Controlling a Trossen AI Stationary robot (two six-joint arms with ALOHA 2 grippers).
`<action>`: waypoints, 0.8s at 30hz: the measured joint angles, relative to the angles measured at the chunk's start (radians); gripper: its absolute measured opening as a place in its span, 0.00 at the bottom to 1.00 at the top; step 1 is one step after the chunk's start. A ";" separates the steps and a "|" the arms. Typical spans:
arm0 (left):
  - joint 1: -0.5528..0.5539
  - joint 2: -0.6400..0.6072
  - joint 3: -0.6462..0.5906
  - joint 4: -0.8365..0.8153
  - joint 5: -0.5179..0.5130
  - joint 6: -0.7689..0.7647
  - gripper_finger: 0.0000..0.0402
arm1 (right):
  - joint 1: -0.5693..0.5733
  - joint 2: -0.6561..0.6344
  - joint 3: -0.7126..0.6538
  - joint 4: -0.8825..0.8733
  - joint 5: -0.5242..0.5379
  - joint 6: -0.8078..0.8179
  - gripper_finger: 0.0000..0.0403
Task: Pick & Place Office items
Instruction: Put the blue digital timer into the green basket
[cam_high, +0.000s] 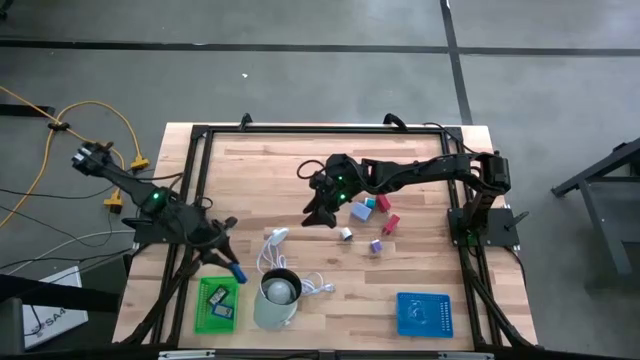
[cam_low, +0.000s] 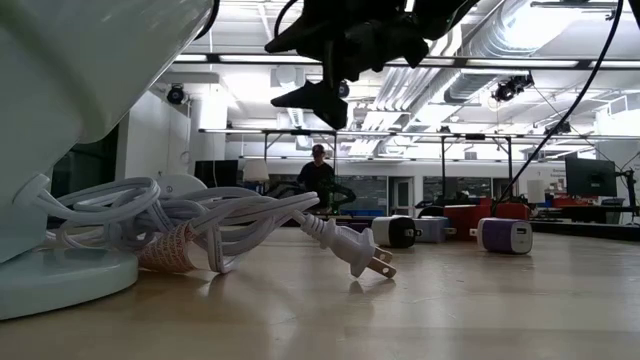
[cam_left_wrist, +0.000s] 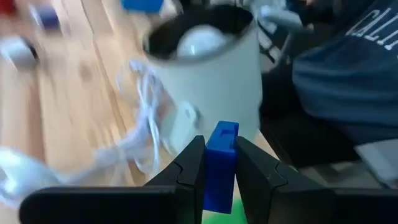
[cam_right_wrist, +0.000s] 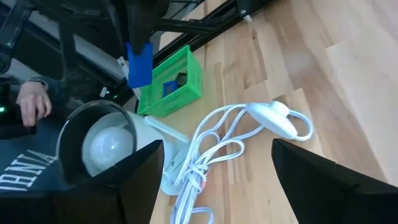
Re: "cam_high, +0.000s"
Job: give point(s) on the lavender power adapter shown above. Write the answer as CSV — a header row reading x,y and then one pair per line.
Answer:
x,y
361,212

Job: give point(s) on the red wall charger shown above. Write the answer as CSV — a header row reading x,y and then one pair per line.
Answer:
x,y
391,224
383,203

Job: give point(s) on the black arched clamp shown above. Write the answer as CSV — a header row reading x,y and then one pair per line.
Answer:
x,y
395,120
245,120

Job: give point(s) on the white box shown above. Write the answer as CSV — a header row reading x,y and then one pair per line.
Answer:
x,y
55,320

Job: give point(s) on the black aluminium rig frame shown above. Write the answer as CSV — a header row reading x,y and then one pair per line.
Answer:
x,y
325,129

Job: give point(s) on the black metal table frame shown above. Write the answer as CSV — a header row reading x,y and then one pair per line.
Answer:
x,y
595,175

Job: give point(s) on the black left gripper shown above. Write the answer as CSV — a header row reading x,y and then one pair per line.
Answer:
x,y
212,232

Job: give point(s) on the white and black wall charger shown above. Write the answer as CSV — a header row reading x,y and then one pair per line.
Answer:
x,y
346,234

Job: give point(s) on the purple and white wall charger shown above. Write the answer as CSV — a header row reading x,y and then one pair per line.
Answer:
x,y
376,246

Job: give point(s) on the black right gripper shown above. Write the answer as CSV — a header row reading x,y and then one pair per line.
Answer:
x,y
331,187

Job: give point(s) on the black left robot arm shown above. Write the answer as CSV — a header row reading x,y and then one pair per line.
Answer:
x,y
130,185

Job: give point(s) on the teal wall charger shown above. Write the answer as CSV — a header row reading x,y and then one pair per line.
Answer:
x,y
370,202

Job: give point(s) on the silver metal bracket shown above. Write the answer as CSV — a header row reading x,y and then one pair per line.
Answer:
x,y
465,356
185,355

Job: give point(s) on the green plastic basket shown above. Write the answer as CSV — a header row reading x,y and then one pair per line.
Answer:
x,y
205,320

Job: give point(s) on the pale green desk lamp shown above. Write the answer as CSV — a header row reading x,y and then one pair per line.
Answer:
x,y
272,315

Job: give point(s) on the blue plastic basket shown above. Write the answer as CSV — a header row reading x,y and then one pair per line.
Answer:
x,y
425,315

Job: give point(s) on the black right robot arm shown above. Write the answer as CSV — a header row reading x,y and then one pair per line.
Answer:
x,y
425,172

